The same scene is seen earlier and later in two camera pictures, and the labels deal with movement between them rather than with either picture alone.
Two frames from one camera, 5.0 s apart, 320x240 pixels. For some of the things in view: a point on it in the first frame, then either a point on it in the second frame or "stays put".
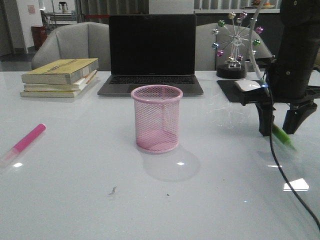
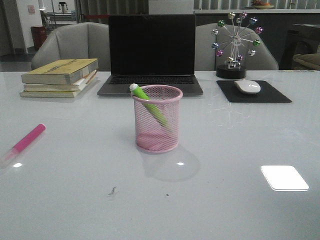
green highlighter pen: (283, 136) → (144, 98)
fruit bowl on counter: (266, 5) stays put
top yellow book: (63, 71) stays put
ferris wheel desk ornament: (233, 38) stays put
